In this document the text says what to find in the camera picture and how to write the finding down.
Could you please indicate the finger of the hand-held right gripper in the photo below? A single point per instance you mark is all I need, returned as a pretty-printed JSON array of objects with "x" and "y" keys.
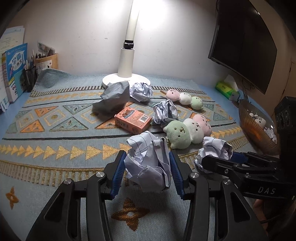
[
  {"x": 238, "y": 156},
  {"x": 219, "y": 165}
]

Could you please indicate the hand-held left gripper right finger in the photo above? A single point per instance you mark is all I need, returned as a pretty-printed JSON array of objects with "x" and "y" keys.
[{"x": 177, "y": 177}]

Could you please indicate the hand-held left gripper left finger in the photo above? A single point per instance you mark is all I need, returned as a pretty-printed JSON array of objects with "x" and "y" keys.
[{"x": 116, "y": 176}]

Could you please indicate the brown woven basket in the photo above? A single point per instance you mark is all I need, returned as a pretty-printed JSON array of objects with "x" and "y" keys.
[{"x": 252, "y": 134}]

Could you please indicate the white plush toy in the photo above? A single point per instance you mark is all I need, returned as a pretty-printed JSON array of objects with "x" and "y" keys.
[{"x": 257, "y": 119}]

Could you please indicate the tricolour dango plush toy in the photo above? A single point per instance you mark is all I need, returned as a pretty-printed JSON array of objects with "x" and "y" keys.
[
  {"x": 185, "y": 97},
  {"x": 185, "y": 132}
]

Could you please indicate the orange cardboard box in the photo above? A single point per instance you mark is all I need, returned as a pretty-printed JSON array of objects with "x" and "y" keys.
[{"x": 133, "y": 120}]

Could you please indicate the grey paper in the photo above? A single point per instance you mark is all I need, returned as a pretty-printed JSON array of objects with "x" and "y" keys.
[{"x": 113, "y": 98}]

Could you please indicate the person's right hand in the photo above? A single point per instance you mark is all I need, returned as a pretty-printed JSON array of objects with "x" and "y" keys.
[{"x": 260, "y": 209}]

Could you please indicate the patterned woven mat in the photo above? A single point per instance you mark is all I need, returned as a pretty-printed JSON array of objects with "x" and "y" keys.
[{"x": 69, "y": 129}]

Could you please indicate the green tissue box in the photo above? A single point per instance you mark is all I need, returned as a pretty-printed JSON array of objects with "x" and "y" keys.
[{"x": 225, "y": 89}]

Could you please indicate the white desk lamp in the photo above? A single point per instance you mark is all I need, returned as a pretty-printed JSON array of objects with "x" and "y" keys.
[{"x": 126, "y": 62}]

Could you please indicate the black monitor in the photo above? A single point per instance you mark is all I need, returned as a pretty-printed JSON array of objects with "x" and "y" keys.
[{"x": 242, "y": 41}]

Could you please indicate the black mesh pen holder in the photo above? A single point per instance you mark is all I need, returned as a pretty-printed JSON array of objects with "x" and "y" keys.
[{"x": 30, "y": 78}]

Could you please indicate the cardboard storage box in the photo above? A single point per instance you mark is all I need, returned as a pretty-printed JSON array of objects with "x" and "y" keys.
[{"x": 47, "y": 62}]

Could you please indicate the row of upright books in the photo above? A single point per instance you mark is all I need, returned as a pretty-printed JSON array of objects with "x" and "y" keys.
[{"x": 3, "y": 88}]

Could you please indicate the blue textbook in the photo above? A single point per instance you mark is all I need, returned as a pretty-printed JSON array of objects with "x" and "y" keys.
[{"x": 16, "y": 69}]

